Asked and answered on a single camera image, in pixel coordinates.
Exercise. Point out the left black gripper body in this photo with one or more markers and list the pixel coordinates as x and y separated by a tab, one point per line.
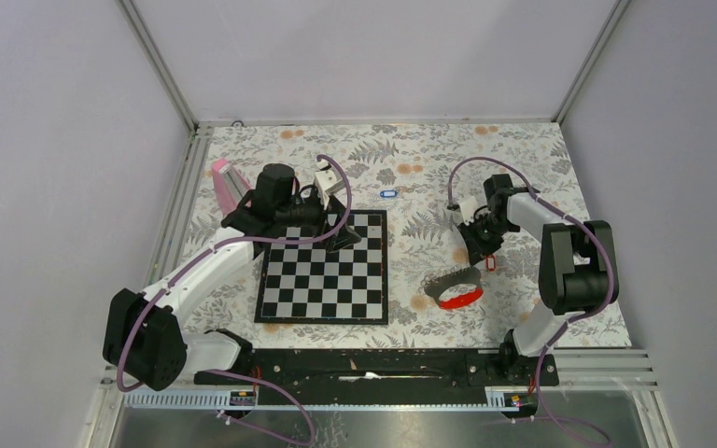
304	212

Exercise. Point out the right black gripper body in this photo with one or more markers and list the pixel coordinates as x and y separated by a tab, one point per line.
485	233

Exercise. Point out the keyring with red fob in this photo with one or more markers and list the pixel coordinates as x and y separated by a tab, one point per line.
456	289

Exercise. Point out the red key tag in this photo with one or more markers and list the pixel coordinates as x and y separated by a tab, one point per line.
491	263

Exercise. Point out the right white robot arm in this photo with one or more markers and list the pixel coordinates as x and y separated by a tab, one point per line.
576	276

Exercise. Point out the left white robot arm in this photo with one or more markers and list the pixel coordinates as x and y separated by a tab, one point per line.
144	336

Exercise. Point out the blue key tag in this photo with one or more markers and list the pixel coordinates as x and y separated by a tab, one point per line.
388	194

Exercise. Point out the black white chessboard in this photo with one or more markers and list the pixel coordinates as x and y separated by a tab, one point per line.
307	284

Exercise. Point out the pink metronome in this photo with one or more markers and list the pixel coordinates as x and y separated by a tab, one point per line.
230	186

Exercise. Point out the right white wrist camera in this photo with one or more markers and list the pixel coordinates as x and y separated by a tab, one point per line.
463	212

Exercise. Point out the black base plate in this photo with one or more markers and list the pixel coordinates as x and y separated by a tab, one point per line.
391	377

